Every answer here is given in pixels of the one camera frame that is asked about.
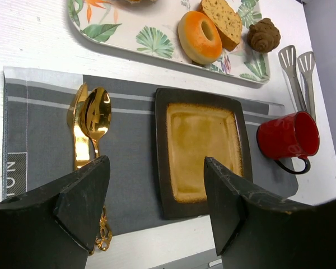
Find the gold knife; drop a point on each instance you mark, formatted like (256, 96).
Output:
(81, 153)

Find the dark brown chocolate pastry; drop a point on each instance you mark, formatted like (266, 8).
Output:
(263, 36)

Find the brown square ceramic plate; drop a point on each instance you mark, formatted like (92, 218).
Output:
(191, 125)

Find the orange round sponge cake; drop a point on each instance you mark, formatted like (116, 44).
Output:
(131, 1)

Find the red enamel mug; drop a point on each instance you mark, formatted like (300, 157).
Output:
(293, 135)

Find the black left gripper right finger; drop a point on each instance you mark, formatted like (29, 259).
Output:
(255, 228)

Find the brown bread slice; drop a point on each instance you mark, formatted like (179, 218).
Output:
(226, 20)

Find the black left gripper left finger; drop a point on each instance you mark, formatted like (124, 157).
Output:
(55, 225)

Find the gold spoon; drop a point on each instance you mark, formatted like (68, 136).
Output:
(95, 118)

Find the grey striped placemat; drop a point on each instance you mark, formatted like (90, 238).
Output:
(38, 144)

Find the floral white serving tray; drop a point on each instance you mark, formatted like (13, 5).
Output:
(151, 28)

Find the stainless steel serving tongs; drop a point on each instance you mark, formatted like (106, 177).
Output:
(299, 71)

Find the orange glazed bagel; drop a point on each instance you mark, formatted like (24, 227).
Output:
(199, 38)

